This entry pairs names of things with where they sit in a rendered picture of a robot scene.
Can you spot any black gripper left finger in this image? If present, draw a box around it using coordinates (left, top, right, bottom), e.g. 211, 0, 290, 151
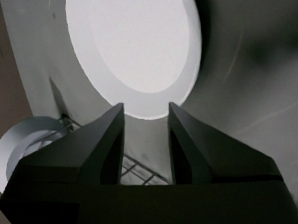
9, 102, 125, 185

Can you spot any white round plate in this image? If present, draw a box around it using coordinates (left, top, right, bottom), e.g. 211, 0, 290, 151
0, 116, 69, 193
66, 0, 202, 119

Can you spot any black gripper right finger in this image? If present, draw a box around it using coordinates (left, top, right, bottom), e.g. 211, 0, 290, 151
167, 102, 284, 185

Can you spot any silver wire dish rack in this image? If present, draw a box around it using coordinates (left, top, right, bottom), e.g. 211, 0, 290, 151
38, 113, 172, 185

